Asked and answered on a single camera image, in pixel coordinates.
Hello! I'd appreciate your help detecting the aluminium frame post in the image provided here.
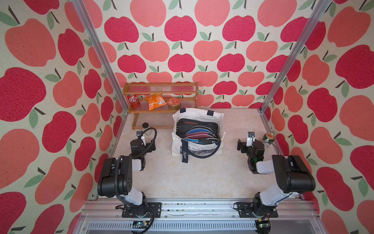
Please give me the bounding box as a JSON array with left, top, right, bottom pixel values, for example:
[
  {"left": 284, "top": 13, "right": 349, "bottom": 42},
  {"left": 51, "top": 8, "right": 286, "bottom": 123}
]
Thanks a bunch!
[
  {"left": 72, "top": 0, "right": 129, "bottom": 114},
  {"left": 259, "top": 0, "right": 332, "bottom": 116}
]

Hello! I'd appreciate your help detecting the dark blue paddle case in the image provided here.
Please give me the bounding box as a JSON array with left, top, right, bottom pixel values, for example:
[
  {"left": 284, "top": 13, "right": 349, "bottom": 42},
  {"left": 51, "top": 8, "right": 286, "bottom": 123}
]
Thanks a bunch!
[{"left": 185, "top": 128, "right": 216, "bottom": 138}]

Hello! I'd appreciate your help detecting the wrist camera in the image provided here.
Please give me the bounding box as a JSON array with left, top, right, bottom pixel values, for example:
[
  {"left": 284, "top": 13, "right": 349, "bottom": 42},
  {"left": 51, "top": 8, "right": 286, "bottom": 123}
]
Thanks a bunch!
[
  {"left": 246, "top": 132, "right": 256, "bottom": 147},
  {"left": 136, "top": 131, "right": 146, "bottom": 146}
]

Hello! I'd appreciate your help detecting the white canvas tote bag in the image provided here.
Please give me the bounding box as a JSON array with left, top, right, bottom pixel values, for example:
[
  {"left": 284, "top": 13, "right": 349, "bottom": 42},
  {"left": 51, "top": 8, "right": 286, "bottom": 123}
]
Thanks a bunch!
[{"left": 171, "top": 108, "right": 226, "bottom": 163}]

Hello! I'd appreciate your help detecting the glass jar black lid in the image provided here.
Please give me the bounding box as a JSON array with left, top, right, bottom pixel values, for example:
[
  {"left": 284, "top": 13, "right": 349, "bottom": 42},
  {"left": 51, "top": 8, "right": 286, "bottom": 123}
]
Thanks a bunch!
[{"left": 142, "top": 122, "right": 153, "bottom": 137}]

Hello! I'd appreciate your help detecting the right aluminium frame post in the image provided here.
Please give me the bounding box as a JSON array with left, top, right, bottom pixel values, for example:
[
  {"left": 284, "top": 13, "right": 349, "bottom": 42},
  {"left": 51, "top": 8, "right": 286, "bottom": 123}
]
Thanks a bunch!
[{"left": 259, "top": 0, "right": 332, "bottom": 116}]

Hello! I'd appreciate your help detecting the light blue paddle case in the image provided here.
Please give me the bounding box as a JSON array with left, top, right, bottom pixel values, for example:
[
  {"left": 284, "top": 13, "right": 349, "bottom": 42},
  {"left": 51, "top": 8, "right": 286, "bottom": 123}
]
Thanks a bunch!
[{"left": 187, "top": 137, "right": 219, "bottom": 144}]

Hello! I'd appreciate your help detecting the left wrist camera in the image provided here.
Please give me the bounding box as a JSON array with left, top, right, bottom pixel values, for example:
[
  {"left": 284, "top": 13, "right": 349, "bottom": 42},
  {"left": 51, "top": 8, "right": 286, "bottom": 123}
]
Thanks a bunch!
[{"left": 136, "top": 131, "right": 146, "bottom": 146}]

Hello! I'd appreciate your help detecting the maroon paddle case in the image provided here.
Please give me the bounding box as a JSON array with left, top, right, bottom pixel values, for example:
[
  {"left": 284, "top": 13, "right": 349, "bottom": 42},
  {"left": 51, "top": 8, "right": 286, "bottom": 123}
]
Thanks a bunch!
[{"left": 186, "top": 132, "right": 217, "bottom": 139}]

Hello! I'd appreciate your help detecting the left aluminium frame post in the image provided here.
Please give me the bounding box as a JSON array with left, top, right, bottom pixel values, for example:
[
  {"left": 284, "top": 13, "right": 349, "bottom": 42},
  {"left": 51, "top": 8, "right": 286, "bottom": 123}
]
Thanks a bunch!
[{"left": 72, "top": 0, "right": 129, "bottom": 114}]

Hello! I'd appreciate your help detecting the wooden two-tier shelf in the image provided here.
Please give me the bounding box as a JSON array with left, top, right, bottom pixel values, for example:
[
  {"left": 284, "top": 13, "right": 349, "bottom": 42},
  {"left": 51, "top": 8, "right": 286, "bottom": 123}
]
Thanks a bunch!
[{"left": 123, "top": 82, "right": 199, "bottom": 130}]

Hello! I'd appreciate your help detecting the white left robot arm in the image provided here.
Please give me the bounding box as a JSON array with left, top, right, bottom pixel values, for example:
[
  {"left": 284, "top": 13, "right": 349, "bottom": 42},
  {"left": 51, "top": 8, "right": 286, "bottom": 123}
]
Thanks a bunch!
[{"left": 97, "top": 139, "right": 162, "bottom": 218}]

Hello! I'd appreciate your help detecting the orange snack bag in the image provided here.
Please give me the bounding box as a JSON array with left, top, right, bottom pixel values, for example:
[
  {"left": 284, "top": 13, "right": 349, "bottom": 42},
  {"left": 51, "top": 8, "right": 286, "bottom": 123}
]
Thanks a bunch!
[{"left": 145, "top": 94, "right": 167, "bottom": 111}]

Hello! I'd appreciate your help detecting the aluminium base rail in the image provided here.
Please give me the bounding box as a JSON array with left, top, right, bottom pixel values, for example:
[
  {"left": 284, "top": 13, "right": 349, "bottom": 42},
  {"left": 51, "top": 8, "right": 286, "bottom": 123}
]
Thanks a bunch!
[{"left": 72, "top": 199, "right": 327, "bottom": 234}]

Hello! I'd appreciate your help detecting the black paddle case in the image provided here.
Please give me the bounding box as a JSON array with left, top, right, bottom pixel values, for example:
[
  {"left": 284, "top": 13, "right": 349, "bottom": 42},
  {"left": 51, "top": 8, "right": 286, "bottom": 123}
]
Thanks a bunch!
[{"left": 176, "top": 119, "right": 219, "bottom": 137}]

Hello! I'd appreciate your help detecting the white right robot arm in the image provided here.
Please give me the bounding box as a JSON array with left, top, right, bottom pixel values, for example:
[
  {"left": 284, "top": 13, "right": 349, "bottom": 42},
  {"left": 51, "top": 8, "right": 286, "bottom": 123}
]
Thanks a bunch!
[{"left": 233, "top": 140, "right": 316, "bottom": 218}]

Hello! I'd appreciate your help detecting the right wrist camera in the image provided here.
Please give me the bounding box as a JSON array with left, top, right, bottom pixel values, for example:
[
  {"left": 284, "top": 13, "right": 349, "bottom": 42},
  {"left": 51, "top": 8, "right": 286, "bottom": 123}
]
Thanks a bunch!
[{"left": 246, "top": 132, "right": 256, "bottom": 147}]

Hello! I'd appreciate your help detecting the round gold red tin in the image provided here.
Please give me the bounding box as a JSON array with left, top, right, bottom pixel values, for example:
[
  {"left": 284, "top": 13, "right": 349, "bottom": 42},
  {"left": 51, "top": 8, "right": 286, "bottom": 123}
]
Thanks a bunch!
[{"left": 167, "top": 97, "right": 182, "bottom": 110}]

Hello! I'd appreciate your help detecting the red soda can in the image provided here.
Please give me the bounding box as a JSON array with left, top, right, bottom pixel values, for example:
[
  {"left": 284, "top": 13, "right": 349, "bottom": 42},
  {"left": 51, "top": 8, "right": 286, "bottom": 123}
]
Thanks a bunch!
[{"left": 127, "top": 94, "right": 141, "bottom": 109}]

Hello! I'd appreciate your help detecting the small green labelled bottle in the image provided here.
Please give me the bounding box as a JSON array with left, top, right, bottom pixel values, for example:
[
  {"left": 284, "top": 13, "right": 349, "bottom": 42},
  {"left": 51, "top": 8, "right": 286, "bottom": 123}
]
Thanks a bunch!
[{"left": 262, "top": 133, "right": 275, "bottom": 144}]

